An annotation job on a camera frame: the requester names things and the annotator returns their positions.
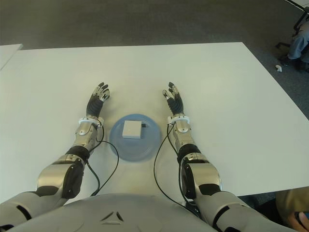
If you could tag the small white floor object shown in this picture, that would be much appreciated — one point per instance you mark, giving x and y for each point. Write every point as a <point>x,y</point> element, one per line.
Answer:
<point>279,68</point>

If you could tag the seated person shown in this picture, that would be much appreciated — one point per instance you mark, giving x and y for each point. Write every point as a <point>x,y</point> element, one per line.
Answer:
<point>299,46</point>

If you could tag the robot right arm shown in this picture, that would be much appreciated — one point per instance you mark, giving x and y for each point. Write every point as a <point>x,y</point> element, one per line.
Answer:
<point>205,174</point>

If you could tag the white table edge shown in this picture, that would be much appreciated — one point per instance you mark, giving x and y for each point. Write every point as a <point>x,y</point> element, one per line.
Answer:
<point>303,4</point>

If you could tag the blue plastic plate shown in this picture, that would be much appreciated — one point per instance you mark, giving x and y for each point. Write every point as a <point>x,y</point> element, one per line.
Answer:
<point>149,147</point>

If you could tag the white charger block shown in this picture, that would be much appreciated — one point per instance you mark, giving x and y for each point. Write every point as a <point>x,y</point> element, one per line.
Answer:
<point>131,129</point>

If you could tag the beige fabric object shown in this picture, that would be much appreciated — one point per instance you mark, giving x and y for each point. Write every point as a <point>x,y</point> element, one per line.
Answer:
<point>289,205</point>

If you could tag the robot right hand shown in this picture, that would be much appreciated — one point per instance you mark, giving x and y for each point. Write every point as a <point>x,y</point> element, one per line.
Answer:
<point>176,105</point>

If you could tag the neighbouring white table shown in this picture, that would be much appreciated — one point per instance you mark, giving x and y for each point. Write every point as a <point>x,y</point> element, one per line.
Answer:
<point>7,54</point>

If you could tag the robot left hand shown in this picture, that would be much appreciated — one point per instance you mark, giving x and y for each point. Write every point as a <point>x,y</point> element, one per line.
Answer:
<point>94,106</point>

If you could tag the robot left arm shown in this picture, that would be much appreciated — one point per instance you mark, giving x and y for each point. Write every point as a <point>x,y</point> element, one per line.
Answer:
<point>55,176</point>

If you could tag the grey robot torso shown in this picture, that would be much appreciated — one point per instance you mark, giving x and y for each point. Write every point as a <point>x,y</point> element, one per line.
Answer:
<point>113,212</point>

